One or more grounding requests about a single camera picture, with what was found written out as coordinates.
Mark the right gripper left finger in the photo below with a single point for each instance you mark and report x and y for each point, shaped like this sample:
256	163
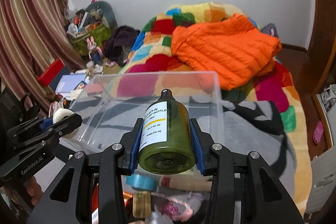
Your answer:
130	142

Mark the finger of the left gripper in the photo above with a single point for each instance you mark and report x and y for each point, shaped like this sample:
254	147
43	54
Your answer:
37	129

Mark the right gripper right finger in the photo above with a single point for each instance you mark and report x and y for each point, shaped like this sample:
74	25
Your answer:
204	149

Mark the white tape roll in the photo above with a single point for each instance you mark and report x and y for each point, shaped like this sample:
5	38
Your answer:
59	115

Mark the green pump bottle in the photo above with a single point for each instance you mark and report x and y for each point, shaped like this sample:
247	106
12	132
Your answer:
166	144

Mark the beige cylinder with red band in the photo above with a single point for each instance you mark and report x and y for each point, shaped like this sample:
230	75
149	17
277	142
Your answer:
185	184

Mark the blue tape roll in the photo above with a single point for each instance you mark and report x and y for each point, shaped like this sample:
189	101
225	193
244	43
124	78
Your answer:
142	181

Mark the wooden block stamp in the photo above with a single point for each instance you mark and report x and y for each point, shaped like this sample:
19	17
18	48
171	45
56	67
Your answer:
142	204

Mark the red snack packet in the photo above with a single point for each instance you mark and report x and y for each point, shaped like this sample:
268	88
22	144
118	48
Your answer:
128	203

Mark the blue white notebook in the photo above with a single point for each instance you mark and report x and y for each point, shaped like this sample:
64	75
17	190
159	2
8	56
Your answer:
68	83

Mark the red box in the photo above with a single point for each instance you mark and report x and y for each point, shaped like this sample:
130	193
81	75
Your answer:
50	73

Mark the colourful patchwork blanket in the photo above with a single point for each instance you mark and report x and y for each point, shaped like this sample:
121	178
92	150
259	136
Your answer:
152	53

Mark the pink bunny doll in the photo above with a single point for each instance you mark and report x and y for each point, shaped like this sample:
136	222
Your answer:
94	51

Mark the dark purple clothing pile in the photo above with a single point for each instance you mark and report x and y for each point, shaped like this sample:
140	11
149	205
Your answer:
119	45

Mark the orange puffer jacket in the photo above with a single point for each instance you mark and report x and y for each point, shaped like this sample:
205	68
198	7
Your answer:
234	48

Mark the striped brown curtain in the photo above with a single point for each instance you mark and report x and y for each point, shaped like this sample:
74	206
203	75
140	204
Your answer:
32	38

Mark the pink slipper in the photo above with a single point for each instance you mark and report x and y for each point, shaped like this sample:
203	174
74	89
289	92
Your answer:
318	133

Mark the grey green cushion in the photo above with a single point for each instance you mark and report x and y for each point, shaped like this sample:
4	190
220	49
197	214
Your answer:
103	11

